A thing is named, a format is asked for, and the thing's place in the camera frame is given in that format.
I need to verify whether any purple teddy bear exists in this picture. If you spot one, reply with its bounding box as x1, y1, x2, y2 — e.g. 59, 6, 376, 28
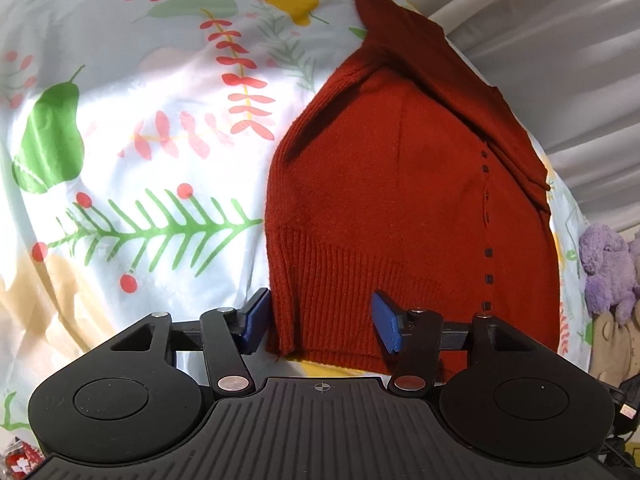
579, 223, 639, 325

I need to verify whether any beige plush toy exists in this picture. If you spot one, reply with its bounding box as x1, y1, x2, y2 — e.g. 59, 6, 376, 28
589, 308, 639, 387

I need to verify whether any floral bed sheet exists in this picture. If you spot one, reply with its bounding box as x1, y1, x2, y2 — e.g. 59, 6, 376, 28
1, 0, 591, 441

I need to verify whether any red knit cardigan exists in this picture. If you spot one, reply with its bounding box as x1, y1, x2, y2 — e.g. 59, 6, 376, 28
265, 0, 560, 373

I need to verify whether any white curtain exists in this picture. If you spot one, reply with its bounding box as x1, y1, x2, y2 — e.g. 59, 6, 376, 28
408, 0, 639, 237

